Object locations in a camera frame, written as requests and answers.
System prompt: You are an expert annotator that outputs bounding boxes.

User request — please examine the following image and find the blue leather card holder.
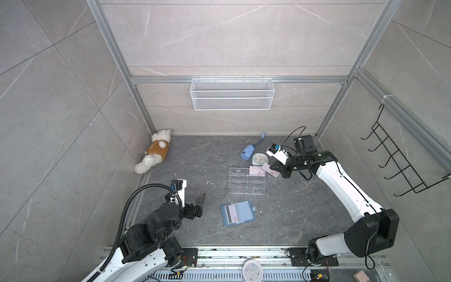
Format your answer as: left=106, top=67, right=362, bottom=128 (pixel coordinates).
left=221, top=200, right=257, bottom=227

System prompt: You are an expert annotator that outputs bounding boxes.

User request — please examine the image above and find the clear acrylic organizer tray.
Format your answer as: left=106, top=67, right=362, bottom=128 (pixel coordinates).
left=229, top=167, right=267, bottom=195

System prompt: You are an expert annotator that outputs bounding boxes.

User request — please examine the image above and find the pink white credit card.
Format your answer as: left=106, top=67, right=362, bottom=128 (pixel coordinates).
left=249, top=166, right=266, bottom=177

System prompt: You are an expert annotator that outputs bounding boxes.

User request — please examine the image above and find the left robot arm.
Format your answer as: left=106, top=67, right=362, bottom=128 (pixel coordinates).
left=83, top=193, right=206, bottom=282

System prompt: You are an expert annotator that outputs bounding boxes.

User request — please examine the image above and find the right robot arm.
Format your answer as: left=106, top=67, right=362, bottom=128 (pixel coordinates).
left=267, top=135, right=399, bottom=264

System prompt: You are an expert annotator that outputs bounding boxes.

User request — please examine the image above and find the card with black stripe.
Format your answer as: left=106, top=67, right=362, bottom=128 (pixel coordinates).
left=222, top=204, right=239, bottom=226

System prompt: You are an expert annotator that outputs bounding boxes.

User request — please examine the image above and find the small white round clock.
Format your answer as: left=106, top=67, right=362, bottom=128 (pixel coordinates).
left=251, top=153, right=269, bottom=166

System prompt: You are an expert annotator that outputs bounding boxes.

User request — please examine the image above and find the blue brush tool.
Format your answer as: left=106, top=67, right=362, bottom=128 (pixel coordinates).
left=240, top=133, right=265, bottom=161

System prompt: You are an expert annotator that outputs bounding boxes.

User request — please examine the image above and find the white teddy bear brown vest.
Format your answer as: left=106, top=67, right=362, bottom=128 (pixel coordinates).
left=134, top=129, right=171, bottom=175

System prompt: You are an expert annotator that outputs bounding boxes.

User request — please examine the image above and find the white clock at front edge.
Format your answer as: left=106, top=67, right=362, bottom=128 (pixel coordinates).
left=242, top=259, right=263, bottom=282

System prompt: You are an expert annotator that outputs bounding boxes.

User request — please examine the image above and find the pink block at front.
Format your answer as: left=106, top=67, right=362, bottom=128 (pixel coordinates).
left=353, top=270, right=371, bottom=282

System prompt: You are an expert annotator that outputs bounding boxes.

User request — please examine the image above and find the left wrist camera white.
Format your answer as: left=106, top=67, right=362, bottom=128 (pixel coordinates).
left=170, top=179, right=187, bottom=208

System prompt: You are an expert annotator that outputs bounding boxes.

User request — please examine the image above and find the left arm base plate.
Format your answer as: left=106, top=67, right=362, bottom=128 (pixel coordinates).
left=171, top=247, right=198, bottom=269

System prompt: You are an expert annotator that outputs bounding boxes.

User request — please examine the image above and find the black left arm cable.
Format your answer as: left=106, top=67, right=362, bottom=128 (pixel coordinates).
left=86, top=183, right=175, bottom=282

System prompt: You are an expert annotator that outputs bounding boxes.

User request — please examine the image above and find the black wire hook rack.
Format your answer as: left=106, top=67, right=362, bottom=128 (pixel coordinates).
left=361, top=104, right=451, bottom=197

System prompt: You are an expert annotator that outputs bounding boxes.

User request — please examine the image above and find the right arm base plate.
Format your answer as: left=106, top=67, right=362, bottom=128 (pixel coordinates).
left=285, top=247, right=339, bottom=267

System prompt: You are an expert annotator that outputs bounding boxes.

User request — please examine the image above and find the white wire mesh basket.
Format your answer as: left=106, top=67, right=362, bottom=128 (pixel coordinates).
left=190, top=78, right=276, bottom=111

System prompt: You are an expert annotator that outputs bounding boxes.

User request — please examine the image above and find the aluminium front rail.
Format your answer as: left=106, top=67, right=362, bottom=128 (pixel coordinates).
left=101, top=244, right=392, bottom=282

